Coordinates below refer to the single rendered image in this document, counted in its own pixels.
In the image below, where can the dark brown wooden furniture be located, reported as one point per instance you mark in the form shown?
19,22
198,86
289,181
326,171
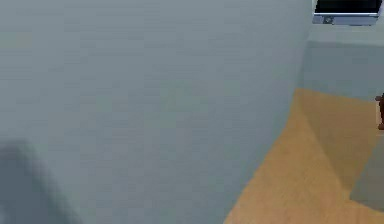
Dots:
381,111

